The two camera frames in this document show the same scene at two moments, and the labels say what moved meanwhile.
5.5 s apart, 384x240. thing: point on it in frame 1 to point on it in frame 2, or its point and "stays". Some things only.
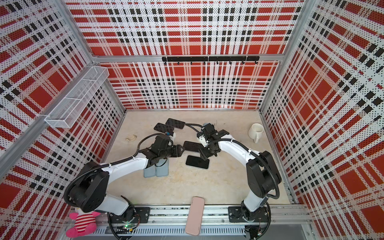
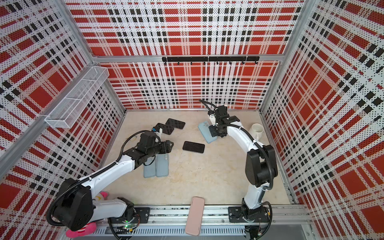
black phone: (191, 146) stays
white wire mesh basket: (70, 109) stays
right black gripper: (204, 154) to (214, 133)
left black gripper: (177, 151) to (165, 145)
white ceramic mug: (255, 132) stays
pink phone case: (195, 215) stays
